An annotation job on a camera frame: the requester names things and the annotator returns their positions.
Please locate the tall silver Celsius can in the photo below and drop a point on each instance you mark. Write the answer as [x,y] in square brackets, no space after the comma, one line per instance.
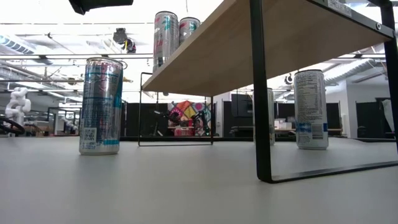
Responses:
[311,109]
[271,118]
[164,40]
[188,29]

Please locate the blue silver Red Bull can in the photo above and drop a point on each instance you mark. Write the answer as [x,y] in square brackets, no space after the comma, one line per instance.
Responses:
[101,109]

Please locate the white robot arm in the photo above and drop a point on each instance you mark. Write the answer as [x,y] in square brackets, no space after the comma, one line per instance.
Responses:
[70,123]
[17,105]

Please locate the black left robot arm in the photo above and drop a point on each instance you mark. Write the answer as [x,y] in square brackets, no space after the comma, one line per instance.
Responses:
[99,4]

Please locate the white shelf label sticker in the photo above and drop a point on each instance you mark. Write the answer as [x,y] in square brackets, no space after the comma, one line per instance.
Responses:
[339,7]

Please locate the colourful geometric mural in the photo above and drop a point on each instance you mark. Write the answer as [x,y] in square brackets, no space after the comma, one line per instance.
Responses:
[189,112]

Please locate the black partition panel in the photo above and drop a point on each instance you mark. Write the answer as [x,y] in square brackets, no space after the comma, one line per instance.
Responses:
[368,119]
[132,119]

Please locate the white cardboard box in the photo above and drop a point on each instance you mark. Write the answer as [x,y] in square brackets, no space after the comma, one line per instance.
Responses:
[281,124]

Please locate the black ceiling hook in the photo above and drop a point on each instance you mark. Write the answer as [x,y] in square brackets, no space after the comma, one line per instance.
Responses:
[288,80]

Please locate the white hanging sheet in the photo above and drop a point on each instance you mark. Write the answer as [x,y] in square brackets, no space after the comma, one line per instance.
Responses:
[388,113]

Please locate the black wall monitor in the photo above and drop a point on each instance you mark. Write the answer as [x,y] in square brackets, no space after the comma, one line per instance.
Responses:
[242,105]

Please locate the wooden shelf black metal frame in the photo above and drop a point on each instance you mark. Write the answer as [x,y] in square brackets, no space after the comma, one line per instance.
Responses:
[280,37]

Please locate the black ceiling camera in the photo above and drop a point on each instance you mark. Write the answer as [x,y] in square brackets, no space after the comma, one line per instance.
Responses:
[119,35]

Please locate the silver ventilation duct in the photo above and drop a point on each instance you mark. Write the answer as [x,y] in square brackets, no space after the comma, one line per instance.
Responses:
[351,71]
[15,43]

